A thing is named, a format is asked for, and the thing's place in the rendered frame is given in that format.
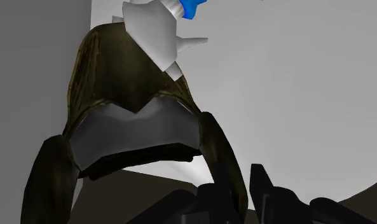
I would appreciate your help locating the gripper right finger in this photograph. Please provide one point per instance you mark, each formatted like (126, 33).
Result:
(275, 204)

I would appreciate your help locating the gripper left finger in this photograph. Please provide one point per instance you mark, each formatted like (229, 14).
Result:
(203, 201)

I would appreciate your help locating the olive armchair with grey seat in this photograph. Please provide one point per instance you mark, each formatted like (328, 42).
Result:
(120, 77)

